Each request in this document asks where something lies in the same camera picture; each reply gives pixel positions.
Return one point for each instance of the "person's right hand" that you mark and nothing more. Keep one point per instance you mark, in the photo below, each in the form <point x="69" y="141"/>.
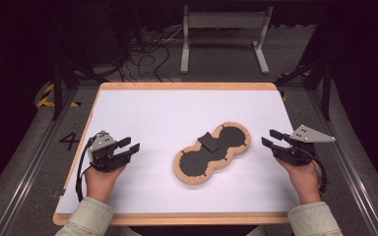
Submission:
<point x="303" y="180"/>

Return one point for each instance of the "small grey table clip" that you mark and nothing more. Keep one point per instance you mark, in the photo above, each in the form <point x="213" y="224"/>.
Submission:
<point x="57" y="193"/>

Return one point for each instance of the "white metal stand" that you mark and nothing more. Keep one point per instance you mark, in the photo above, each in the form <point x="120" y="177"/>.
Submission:
<point x="224" y="20"/>

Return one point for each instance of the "black metal stand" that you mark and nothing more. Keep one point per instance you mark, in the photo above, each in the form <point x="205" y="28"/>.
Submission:
<point x="325" y="95"/>
<point x="57" y="95"/>

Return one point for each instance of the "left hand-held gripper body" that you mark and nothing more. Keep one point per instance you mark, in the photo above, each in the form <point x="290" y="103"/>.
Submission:
<point x="101" y="144"/>

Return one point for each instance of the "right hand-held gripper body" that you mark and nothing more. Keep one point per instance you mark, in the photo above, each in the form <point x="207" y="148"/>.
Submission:
<point x="308" y="135"/>

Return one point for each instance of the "metal floor rail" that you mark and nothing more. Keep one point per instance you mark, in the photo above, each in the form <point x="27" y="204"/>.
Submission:
<point x="29" y="170"/>
<point x="351" y="177"/>

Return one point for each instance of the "person's left hand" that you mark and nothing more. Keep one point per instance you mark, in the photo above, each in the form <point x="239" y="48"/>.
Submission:
<point x="101" y="183"/>

